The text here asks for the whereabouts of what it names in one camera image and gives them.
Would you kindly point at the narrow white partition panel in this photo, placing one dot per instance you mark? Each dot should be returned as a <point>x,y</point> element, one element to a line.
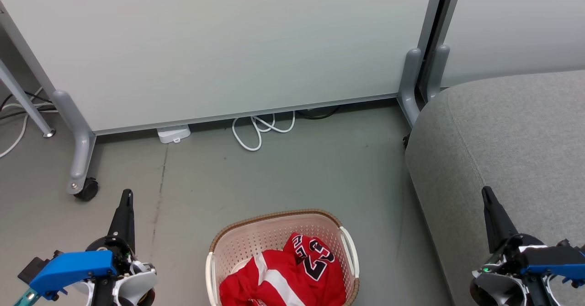
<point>516,22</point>

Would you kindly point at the grey fabric sofa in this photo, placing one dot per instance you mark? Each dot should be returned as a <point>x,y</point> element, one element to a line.
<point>512,150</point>

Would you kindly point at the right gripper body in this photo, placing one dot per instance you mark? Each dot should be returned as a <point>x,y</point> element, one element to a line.
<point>502,283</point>

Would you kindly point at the grey partition foot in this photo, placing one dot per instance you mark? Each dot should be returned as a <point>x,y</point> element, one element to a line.
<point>436,72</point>
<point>410,82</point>
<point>80,136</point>

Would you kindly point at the white power adapter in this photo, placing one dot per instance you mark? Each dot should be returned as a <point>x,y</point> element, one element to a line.
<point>173,134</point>

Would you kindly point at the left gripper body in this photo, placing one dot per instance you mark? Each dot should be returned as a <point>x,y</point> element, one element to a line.
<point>137,285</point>

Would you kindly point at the grey metal table leg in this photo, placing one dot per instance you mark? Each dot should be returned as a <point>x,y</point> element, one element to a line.
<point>23,100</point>

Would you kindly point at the teal left camera connector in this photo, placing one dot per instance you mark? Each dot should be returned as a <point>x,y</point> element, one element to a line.
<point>26,298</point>

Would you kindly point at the red jersey with number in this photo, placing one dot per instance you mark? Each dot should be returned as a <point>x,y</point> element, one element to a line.
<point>320,262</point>

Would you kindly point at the cream plastic laundry basket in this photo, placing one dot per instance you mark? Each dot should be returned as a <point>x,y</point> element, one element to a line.
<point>247,242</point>

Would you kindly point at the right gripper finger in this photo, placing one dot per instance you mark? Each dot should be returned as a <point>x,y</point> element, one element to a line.
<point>497,223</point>

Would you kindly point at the red white-striped garment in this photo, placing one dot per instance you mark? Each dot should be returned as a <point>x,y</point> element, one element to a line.
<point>247,285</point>

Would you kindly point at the large white partition panel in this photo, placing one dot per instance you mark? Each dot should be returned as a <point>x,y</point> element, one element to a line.
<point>228,45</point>

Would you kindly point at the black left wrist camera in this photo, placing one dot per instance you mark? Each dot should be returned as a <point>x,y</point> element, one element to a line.
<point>32,269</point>

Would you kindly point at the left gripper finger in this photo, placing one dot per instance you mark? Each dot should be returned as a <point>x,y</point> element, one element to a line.
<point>124,219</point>

